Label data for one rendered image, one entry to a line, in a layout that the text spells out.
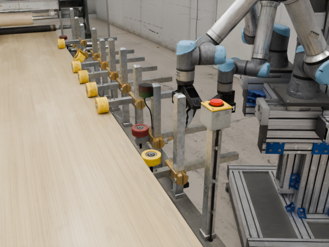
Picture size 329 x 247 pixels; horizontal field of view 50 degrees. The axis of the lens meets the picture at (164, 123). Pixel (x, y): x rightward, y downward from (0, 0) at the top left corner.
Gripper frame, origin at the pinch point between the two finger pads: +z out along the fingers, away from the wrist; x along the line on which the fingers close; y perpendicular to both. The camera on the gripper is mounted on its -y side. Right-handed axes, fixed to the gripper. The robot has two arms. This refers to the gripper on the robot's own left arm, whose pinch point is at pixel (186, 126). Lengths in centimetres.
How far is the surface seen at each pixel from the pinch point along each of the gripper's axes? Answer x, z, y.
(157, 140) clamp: 9.0, 10.7, 10.7
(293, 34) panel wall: -239, 17, 206
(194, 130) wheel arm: -13.3, 12.6, 17.6
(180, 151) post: 7.9, 4.4, -11.6
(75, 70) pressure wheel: 28, 5, 115
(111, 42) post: 8, -18, 88
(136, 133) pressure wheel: 16.9, 7.7, 16.1
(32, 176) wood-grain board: 63, 7, -3
